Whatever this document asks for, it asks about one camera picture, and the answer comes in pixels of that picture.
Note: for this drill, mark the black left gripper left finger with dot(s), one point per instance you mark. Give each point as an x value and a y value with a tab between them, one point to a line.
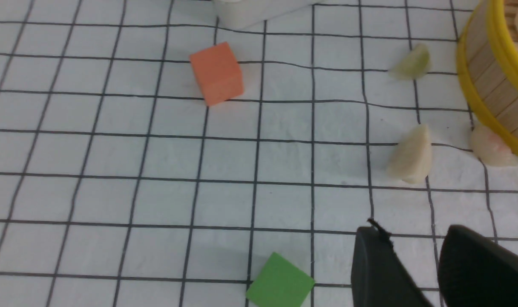
378	277

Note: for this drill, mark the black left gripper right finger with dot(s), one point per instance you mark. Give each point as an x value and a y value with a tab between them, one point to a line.
476	272

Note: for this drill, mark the white dumpling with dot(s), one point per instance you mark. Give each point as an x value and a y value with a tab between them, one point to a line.
411	160

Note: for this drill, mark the pink dumpling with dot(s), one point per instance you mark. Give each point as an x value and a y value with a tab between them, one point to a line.
490	148

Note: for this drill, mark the pale green dumpling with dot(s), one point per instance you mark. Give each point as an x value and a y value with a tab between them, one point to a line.
414	65

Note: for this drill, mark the bamboo steamer tray yellow rim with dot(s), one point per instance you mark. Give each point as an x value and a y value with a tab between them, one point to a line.
487	66

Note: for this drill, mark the green foam cube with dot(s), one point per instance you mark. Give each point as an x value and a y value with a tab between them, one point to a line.
280	284

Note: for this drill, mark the orange foam cube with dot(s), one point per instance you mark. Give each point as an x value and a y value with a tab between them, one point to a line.
217	73

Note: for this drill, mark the green lidded white box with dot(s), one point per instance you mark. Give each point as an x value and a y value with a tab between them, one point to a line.
239	14

